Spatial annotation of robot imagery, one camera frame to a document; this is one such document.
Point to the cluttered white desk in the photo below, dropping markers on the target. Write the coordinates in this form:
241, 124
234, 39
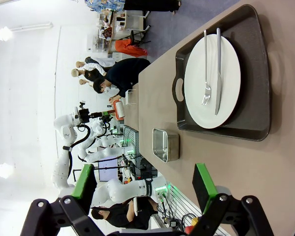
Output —
135, 22

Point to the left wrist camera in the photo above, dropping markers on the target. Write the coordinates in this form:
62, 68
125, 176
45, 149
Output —
82, 105

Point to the silver fork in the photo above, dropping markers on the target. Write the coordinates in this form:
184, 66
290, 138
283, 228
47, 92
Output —
206, 61

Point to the masked person in black top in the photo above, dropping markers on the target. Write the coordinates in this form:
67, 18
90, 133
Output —
127, 73

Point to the white round plate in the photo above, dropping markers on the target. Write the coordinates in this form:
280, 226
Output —
231, 73

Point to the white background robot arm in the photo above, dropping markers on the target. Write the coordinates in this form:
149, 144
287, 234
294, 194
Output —
100, 153
98, 127

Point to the red emergency stop button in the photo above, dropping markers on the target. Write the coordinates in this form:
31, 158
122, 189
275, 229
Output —
192, 226

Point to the seated person in black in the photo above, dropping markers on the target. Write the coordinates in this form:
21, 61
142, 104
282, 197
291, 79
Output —
122, 216

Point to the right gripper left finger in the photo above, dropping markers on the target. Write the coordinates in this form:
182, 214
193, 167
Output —
84, 186

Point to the orange bag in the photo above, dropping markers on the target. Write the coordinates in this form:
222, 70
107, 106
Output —
130, 49

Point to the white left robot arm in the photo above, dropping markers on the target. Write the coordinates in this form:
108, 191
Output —
64, 132

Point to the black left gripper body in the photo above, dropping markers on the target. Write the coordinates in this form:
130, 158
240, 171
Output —
83, 116

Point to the black office chair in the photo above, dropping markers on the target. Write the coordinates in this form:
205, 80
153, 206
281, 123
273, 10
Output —
135, 37

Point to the rectangular metal tin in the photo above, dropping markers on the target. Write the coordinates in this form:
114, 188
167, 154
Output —
173, 147

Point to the dark brown serving tray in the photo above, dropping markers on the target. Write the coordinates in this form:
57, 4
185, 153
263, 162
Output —
255, 73

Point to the grey equipment rack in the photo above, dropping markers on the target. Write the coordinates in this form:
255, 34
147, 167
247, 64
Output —
131, 142

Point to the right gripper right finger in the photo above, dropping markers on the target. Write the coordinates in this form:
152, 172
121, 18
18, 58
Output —
204, 186

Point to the computer monitor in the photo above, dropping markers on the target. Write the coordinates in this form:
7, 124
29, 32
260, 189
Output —
108, 170

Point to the round ceiling lamp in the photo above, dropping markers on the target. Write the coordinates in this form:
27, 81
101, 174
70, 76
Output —
4, 34
5, 170

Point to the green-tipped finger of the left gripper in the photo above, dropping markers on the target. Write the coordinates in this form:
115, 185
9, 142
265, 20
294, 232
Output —
95, 114

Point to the silver table knife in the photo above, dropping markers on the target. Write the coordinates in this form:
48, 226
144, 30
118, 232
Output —
218, 73

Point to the small white holder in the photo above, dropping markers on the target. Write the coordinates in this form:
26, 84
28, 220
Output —
130, 97

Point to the white ceiling duct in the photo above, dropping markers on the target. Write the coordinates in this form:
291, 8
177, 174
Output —
26, 27

